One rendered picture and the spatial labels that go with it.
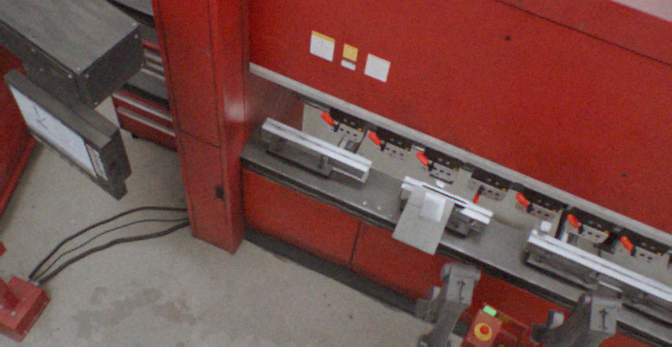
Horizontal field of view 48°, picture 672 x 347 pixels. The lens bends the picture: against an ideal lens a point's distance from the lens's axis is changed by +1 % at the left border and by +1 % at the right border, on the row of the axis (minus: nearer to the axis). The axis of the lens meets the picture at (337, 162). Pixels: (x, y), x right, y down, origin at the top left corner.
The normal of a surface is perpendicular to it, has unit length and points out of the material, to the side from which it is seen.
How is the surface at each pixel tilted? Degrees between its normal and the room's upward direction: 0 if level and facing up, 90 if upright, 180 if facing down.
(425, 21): 90
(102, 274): 0
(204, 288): 0
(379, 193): 0
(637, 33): 90
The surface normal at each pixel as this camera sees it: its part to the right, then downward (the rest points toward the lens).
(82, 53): 0.09, -0.51
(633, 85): -0.40, 0.76
